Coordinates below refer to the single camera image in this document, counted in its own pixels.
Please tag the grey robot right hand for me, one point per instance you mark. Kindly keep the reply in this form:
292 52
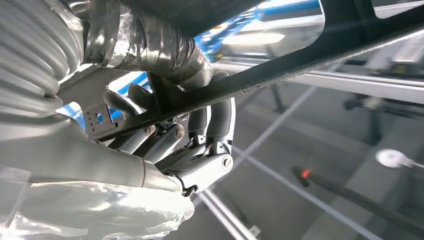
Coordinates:
82 159

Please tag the stainless steel workbench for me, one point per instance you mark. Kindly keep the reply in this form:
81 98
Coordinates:
222 215

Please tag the black rod red band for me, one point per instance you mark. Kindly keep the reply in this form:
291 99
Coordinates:
348 195

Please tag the white round disc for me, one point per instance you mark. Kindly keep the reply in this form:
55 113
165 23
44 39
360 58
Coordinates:
391 158

